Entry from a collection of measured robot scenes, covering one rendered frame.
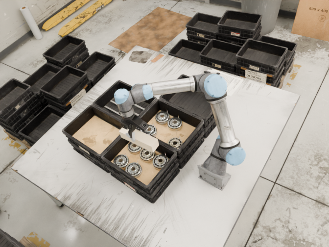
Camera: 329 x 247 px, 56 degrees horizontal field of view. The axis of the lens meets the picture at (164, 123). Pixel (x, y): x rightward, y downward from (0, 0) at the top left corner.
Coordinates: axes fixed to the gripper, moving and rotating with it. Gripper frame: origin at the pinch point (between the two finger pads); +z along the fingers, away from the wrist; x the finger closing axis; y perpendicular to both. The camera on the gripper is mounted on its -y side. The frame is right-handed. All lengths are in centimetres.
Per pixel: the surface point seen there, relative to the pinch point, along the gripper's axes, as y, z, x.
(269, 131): -58, 40, -68
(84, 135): 52, 26, 4
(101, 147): 34.6, 25.8, 6.2
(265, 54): -16, 60, -173
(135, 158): 7.6, 26.0, 2.2
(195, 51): 65, 82, -174
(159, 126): 8.2, 26.0, -27.7
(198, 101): -5, 26, -61
